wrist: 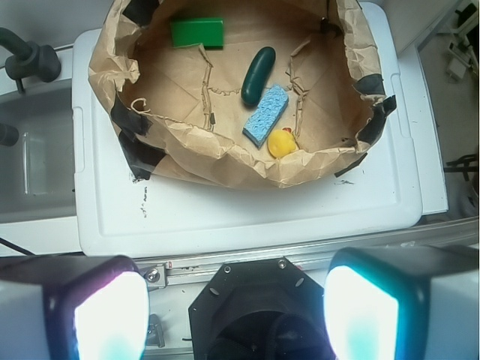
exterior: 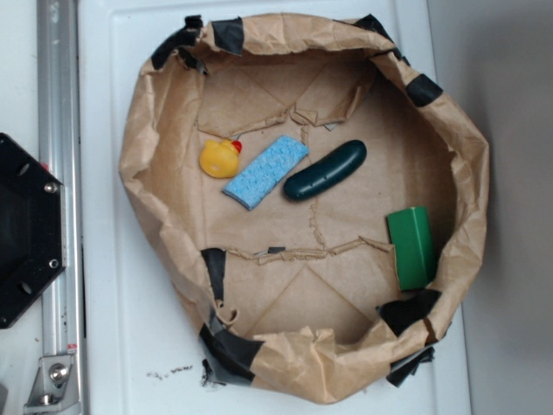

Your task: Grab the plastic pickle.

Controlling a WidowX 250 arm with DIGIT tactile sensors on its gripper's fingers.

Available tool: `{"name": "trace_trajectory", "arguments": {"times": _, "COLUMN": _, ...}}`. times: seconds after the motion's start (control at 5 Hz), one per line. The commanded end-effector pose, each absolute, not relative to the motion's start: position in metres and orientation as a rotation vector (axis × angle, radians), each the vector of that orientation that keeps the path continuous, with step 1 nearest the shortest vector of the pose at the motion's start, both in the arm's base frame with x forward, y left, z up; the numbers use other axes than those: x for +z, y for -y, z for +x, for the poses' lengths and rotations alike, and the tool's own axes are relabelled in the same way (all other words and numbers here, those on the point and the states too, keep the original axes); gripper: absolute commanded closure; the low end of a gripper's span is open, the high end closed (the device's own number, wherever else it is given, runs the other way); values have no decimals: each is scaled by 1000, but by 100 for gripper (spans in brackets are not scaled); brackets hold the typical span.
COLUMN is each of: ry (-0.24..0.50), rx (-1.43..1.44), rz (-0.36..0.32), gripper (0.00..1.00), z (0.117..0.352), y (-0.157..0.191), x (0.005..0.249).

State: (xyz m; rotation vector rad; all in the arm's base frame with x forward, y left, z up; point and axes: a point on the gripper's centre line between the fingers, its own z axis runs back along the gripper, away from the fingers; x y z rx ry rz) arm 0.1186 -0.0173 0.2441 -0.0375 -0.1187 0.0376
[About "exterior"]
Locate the dark green plastic pickle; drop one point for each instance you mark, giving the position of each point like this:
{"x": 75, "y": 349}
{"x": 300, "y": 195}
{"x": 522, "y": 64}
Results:
{"x": 331, "y": 170}

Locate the blue sponge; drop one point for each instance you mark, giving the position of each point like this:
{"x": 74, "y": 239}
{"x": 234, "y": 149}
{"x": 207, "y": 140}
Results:
{"x": 261, "y": 176}

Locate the brown paper bag tray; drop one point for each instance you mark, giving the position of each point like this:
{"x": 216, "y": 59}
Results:
{"x": 303, "y": 297}

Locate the yellow rubber duck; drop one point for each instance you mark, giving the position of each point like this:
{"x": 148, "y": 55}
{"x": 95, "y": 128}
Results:
{"x": 220, "y": 159}

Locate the green rectangular block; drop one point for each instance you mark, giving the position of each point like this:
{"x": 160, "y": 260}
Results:
{"x": 410, "y": 233}

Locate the white plastic tray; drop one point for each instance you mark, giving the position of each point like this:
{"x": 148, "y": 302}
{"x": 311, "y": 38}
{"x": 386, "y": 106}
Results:
{"x": 143, "y": 356}

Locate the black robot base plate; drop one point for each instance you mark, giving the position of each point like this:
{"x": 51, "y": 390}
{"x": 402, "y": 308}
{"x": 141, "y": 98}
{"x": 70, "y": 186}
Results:
{"x": 32, "y": 246}

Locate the metal corner bracket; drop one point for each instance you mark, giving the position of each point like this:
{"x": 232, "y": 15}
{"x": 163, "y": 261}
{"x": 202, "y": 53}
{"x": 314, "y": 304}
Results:
{"x": 55, "y": 388}

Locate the aluminium extrusion rail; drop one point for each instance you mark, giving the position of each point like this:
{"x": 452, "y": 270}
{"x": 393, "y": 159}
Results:
{"x": 63, "y": 302}

